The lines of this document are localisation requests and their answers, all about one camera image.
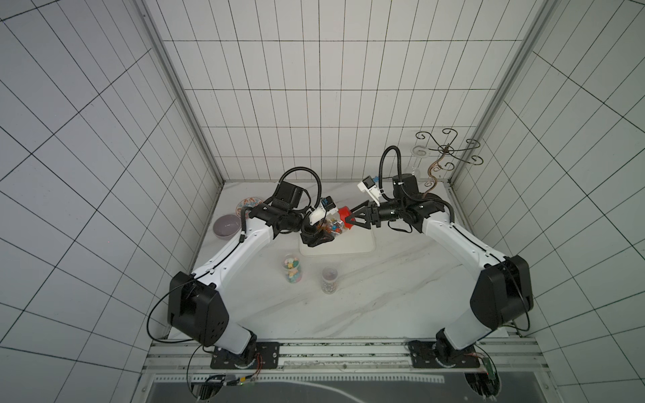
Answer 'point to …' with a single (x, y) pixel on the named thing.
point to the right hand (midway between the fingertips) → (350, 212)
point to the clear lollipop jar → (332, 224)
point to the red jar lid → (343, 212)
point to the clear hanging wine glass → (419, 152)
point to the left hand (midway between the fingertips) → (322, 231)
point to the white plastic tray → (355, 240)
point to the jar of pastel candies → (292, 263)
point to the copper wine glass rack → (446, 149)
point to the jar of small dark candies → (329, 280)
